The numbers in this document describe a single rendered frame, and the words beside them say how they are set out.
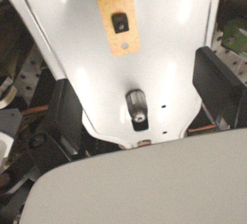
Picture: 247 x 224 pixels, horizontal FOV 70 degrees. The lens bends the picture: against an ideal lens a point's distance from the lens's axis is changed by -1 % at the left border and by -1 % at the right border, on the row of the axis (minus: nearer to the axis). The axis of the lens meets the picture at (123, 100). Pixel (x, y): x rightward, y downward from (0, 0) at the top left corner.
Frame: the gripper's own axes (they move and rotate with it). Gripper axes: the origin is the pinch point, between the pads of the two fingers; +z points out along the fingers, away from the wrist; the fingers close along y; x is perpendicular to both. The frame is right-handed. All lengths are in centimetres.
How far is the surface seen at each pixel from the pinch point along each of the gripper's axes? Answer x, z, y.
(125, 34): -1.7, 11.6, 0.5
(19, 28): 0.6, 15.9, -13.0
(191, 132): -38.4, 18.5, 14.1
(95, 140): -30.7, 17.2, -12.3
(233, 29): -4.4, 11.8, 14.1
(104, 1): 2.3, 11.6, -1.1
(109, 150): -59, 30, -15
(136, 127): -26.2, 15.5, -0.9
